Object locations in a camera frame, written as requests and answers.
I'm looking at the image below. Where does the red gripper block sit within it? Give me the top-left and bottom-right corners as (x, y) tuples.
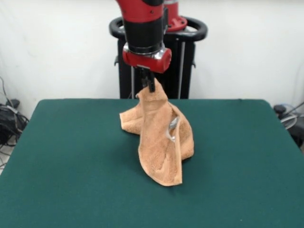
(123, 48), (172, 93)

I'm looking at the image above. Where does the tan terry towel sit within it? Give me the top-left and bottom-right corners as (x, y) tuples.
(119, 79), (195, 187)

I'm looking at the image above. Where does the dark green table cloth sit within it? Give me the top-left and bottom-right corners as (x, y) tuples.
(0, 98), (304, 228)

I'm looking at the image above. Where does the black floor object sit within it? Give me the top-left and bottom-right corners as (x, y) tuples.
(290, 123), (304, 148)

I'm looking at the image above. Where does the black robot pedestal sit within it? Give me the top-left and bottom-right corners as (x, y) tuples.
(109, 16), (209, 100)

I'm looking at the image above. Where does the white ring stand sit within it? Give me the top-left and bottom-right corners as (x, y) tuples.
(280, 113), (298, 130)

